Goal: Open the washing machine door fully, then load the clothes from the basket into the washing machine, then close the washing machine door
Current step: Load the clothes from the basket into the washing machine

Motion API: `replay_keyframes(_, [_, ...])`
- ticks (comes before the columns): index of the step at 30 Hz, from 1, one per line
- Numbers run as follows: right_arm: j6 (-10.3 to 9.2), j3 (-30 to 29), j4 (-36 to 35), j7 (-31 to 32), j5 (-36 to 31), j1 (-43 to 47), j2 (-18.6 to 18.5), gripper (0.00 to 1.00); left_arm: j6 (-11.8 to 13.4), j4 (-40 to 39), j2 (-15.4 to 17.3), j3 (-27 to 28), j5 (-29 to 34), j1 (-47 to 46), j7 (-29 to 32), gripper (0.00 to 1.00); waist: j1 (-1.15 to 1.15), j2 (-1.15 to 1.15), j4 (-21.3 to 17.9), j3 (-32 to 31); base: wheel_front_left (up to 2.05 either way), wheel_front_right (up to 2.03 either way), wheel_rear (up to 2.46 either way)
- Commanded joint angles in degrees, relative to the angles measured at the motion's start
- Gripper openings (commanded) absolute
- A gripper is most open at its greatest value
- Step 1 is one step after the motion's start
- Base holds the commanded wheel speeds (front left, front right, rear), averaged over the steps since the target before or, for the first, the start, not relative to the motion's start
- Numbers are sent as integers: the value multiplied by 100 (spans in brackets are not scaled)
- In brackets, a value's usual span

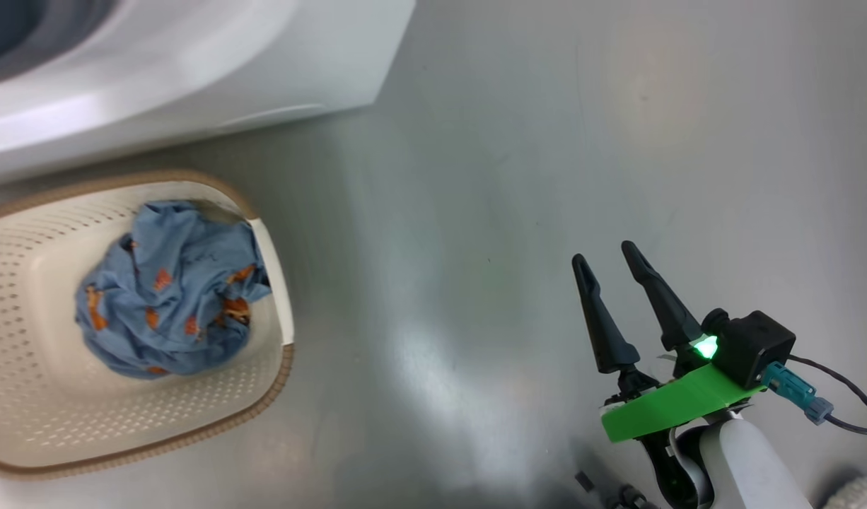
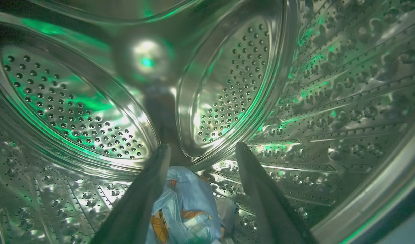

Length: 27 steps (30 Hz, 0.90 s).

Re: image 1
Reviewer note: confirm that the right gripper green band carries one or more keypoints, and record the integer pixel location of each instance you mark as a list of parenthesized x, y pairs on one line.
[(674, 406)]

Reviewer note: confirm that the blue patterned clothing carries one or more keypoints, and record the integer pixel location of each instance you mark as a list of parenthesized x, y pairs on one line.
[(172, 311)]

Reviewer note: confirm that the white front-load washing machine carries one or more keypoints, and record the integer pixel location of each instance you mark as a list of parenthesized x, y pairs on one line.
[(193, 71)]

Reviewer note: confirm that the cream perforated laundry basket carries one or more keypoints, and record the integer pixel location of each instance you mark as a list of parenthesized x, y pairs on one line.
[(30, 410)]

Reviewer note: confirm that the grey rubber door gasket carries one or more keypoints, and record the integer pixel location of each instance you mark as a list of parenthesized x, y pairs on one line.
[(37, 35)]

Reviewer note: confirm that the white textured round object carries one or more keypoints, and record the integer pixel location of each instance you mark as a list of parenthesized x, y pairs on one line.
[(858, 495)]

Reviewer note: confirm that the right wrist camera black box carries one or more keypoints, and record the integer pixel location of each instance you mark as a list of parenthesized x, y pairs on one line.
[(755, 346)]

